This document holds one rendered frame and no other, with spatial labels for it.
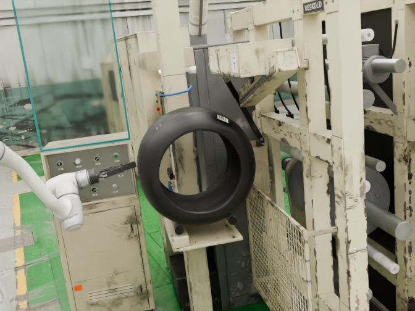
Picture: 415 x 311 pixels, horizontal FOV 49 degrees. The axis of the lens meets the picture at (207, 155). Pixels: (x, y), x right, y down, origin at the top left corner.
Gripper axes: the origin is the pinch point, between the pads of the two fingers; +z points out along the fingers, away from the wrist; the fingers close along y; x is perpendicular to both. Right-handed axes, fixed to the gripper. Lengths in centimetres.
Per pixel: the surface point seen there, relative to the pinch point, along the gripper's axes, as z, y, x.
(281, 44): 78, -35, -41
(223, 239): 35, -9, 50
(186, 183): 27.7, 27.0, 25.7
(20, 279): -122, 168, 109
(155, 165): 12.1, -12.7, 0.6
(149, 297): -14, 61, 106
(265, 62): 69, -35, -35
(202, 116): 40.6, -10.8, -15.6
